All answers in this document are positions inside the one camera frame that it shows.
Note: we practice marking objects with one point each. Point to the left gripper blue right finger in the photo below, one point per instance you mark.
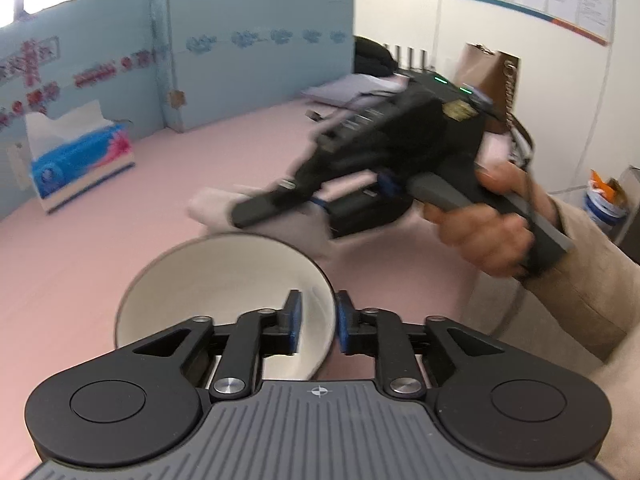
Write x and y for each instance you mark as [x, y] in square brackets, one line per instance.
[393, 344]

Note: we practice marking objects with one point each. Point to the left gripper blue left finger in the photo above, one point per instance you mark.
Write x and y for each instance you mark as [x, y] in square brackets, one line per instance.
[242, 346]

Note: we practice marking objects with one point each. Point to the white ceramic bowl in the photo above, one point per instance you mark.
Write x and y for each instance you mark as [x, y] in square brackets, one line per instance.
[223, 276]

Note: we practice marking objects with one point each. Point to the white cleaning cloth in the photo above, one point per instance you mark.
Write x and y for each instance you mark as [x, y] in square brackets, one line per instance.
[304, 226]

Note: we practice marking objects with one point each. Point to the beige sleeve forearm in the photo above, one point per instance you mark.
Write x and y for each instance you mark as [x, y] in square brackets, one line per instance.
[593, 292]

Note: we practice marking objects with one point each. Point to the person right hand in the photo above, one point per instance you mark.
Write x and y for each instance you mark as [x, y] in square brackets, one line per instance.
[497, 244]

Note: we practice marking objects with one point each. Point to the black jacket bundle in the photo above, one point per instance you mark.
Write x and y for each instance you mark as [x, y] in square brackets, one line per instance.
[373, 59]

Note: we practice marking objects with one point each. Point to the brown paper bag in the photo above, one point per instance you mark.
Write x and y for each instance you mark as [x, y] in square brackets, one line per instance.
[493, 73]

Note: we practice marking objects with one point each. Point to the white paint bucket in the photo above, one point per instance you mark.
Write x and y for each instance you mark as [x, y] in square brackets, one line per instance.
[605, 203]

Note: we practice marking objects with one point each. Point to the light blue cardboard panel right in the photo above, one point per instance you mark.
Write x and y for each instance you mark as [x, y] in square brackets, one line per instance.
[216, 59]

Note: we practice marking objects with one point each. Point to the light blue cardboard panel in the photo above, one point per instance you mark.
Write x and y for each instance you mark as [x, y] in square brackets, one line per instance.
[67, 56]
[216, 59]

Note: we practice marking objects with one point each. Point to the blue tissue box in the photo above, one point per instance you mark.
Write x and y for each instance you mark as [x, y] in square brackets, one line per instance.
[74, 153]

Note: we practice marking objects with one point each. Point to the light blue cardboard panel left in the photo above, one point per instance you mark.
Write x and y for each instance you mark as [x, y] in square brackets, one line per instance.
[67, 56]

